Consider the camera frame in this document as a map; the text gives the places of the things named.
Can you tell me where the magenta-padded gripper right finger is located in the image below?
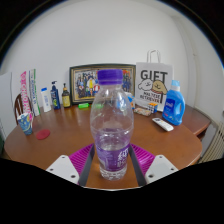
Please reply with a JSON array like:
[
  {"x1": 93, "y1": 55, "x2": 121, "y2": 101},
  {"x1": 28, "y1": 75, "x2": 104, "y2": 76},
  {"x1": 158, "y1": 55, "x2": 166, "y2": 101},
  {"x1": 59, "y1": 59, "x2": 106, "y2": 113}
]
[{"x1": 128, "y1": 143, "x2": 179, "y2": 187}]

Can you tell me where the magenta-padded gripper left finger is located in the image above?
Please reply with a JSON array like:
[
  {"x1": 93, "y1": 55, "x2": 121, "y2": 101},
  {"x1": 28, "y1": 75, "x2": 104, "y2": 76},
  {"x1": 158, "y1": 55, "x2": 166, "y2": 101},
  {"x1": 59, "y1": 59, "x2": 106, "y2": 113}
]
[{"x1": 45, "y1": 143, "x2": 97, "y2": 187}]

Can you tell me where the clear purple-capped water bottle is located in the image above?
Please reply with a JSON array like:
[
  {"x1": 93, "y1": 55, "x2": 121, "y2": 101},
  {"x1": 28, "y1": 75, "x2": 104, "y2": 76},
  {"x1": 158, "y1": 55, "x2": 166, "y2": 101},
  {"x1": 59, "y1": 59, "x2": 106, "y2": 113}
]
[{"x1": 89, "y1": 68, "x2": 135, "y2": 181}]

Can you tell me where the flat round red coaster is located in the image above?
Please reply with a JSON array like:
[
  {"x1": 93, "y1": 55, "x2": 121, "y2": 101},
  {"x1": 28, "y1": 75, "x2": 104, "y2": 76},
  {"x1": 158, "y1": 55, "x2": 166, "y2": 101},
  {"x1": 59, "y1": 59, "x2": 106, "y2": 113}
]
[{"x1": 35, "y1": 128, "x2": 51, "y2": 141}]

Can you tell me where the white remote control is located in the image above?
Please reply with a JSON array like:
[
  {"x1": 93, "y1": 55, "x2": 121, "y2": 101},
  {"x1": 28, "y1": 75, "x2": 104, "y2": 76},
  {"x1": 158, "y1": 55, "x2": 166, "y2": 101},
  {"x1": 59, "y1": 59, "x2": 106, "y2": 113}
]
[{"x1": 152, "y1": 117, "x2": 175, "y2": 132}]

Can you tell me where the small beige snack packet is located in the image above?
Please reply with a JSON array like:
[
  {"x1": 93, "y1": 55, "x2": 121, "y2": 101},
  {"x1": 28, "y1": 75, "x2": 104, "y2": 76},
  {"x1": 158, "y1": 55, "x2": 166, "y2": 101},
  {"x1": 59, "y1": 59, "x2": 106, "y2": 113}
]
[{"x1": 133, "y1": 107, "x2": 152, "y2": 117}]

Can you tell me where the white radiator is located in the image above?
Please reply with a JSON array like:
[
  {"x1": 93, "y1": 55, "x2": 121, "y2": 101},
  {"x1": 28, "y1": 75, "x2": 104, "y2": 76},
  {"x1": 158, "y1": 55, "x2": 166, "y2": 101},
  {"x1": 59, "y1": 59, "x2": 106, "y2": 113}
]
[{"x1": 199, "y1": 121, "x2": 224, "y2": 164}]

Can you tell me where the blue detergent bottle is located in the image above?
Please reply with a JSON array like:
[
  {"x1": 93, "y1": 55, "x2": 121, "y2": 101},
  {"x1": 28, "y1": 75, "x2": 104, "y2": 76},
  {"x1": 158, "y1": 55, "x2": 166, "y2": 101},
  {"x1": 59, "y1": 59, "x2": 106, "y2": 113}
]
[{"x1": 162, "y1": 79, "x2": 186, "y2": 127}]

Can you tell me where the white bottle with blue cap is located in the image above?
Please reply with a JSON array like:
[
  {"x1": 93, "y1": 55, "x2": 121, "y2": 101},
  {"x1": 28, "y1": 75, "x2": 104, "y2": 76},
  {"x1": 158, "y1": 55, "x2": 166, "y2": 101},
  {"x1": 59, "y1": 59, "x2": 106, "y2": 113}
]
[{"x1": 40, "y1": 87, "x2": 52, "y2": 113}]

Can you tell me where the brown pump bottle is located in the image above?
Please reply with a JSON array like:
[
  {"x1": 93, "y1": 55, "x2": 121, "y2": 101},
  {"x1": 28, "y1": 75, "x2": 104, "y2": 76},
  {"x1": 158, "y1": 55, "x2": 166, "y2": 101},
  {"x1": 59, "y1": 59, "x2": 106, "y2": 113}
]
[{"x1": 61, "y1": 83, "x2": 72, "y2": 109}]

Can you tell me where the dark blue pump bottle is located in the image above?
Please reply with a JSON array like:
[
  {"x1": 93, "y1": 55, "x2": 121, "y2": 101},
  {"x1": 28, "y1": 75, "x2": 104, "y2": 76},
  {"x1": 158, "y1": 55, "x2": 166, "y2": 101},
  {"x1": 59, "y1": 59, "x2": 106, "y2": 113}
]
[{"x1": 49, "y1": 80, "x2": 62, "y2": 110}]

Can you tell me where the white and blue shuttlecock tube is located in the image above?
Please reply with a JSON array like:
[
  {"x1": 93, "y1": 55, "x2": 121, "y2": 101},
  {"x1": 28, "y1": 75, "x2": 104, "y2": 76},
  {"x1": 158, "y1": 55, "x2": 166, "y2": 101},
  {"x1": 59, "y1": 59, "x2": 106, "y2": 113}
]
[{"x1": 28, "y1": 68, "x2": 42, "y2": 117}]

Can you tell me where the white paper gift bag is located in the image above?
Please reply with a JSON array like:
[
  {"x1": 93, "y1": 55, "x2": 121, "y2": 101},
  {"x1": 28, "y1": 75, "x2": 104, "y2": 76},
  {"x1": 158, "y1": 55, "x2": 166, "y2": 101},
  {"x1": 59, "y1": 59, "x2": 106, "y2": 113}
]
[{"x1": 134, "y1": 49, "x2": 174, "y2": 113}]

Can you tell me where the white door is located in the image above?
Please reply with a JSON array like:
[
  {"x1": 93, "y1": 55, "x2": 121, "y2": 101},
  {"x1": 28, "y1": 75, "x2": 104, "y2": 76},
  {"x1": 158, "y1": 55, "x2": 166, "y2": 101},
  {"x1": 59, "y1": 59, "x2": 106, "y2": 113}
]
[{"x1": 0, "y1": 71, "x2": 18, "y2": 138}]

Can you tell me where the framed group photo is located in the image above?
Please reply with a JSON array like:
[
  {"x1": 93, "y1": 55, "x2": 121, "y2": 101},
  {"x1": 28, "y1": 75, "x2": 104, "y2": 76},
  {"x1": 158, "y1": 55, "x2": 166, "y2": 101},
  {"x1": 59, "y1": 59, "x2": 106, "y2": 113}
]
[{"x1": 69, "y1": 63, "x2": 137, "y2": 106}]

